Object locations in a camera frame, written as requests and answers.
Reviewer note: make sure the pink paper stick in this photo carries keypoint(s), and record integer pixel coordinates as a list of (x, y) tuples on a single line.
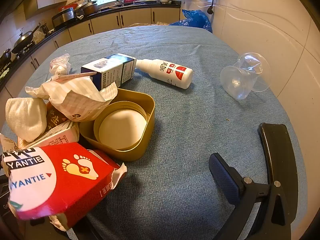
[(75, 76)]

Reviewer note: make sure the red plastic basin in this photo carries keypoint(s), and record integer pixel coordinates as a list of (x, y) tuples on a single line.
[(70, 6)]

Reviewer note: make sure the wok with lid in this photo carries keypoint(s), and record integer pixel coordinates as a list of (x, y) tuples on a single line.
[(23, 40)]

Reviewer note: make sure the steel rice cooker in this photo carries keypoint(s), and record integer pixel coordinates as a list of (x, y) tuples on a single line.
[(65, 16)]

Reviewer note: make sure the blue white carton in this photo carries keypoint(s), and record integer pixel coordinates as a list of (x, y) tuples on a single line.
[(110, 67)]

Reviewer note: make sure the yellow plastic bag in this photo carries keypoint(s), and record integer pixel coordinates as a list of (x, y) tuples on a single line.
[(150, 24)]

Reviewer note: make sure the blue plastic bag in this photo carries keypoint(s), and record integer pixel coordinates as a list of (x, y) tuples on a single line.
[(197, 18)]

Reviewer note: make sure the round gold tin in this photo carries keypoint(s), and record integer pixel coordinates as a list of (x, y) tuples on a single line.
[(120, 127)]

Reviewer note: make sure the beige base cabinets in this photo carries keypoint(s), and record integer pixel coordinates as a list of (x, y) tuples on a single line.
[(105, 25)]

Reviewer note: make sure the knotted white pink plastic bag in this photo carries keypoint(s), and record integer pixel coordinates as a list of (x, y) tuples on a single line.
[(60, 65)]

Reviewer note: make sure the black frying pan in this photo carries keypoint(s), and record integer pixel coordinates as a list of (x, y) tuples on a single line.
[(5, 56)]

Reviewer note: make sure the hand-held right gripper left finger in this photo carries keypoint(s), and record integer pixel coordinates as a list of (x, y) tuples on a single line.
[(85, 236)]

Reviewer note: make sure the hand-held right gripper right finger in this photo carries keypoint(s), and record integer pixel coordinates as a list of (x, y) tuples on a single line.
[(223, 177)]

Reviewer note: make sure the red cardboard box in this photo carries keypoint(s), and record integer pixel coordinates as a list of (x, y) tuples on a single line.
[(62, 180)]

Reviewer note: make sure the crumpled white tissue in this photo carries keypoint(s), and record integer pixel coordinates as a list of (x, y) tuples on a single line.
[(25, 117)]

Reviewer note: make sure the checked white paper wrapper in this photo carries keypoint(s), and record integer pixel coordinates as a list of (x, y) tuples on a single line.
[(75, 97)]

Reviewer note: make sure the clear plastic cup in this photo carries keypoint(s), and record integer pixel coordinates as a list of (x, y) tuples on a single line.
[(240, 80)]

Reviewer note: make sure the red tray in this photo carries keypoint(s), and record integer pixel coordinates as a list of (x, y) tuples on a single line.
[(132, 1)]

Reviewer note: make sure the clear bag beside wok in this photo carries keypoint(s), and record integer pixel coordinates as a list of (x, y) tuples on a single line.
[(38, 36)]

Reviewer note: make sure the gold square tin container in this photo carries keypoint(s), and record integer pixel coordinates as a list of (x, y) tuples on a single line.
[(140, 140)]

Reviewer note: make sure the brown snack packet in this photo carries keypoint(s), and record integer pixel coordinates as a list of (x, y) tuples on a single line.
[(53, 121)]

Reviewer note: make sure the white spray bottle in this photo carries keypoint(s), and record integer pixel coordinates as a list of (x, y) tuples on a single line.
[(170, 72)]

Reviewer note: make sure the white printed carton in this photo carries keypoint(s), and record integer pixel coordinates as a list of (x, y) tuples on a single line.
[(60, 136)]

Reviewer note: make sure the black chair back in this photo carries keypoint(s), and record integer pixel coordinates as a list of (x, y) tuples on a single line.
[(277, 150)]

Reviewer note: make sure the black kitchen counter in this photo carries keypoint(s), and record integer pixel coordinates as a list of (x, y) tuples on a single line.
[(110, 12)]

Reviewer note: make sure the stacked cooking pots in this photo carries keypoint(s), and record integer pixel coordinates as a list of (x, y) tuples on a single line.
[(88, 8)]

